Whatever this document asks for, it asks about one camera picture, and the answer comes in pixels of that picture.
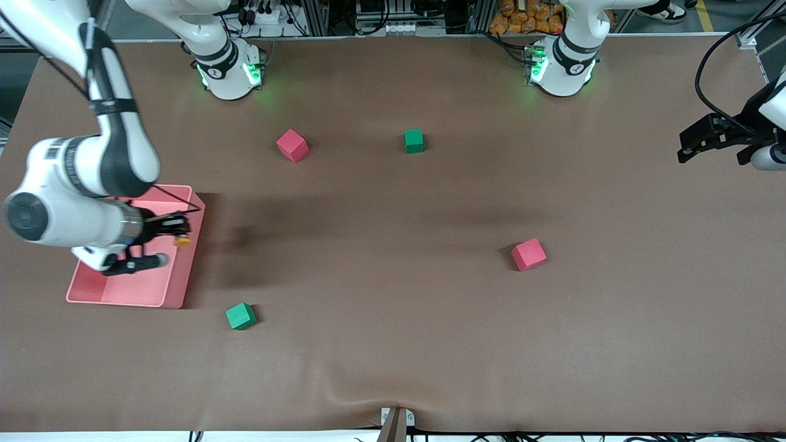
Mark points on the metal table edge bracket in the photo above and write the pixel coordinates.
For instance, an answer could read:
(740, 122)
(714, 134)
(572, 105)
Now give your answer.
(396, 423)

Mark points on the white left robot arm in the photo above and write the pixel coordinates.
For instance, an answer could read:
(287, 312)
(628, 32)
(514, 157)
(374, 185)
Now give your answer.
(565, 73)

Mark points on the brown table mat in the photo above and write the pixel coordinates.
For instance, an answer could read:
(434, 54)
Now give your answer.
(393, 356)

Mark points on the black button with orange cap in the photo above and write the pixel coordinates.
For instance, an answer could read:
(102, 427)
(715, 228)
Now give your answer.
(182, 241)

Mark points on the pink plastic bin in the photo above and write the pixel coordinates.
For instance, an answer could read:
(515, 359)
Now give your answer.
(153, 288)

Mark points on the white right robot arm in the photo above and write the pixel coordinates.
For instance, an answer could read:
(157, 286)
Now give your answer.
(61, 215)

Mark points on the white terminal block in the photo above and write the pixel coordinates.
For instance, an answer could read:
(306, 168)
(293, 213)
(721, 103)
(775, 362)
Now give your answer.
(411, 28)

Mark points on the black and white shoe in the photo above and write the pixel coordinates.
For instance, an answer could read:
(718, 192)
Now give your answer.
(666, 11)

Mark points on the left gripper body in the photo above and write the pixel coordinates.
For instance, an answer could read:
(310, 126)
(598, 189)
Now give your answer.
(745, 128)

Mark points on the orange snack bags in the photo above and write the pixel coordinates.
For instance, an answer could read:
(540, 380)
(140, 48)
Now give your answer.
(528, 17)

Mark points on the green foam cube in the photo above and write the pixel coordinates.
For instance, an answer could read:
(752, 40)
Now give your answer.
(241, 316)
(414, 140)

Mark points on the aluminium frame post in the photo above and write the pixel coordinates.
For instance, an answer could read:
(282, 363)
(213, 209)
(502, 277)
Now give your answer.
(314, 17)

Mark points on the red foam cube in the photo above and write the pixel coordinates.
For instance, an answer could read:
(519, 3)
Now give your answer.
(528, 254)
(291, 145)

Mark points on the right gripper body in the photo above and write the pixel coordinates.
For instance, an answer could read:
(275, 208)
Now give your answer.
(150, 228)

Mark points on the metal corner bracket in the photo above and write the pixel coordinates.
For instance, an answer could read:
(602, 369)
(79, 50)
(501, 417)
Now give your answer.
(746, 40)

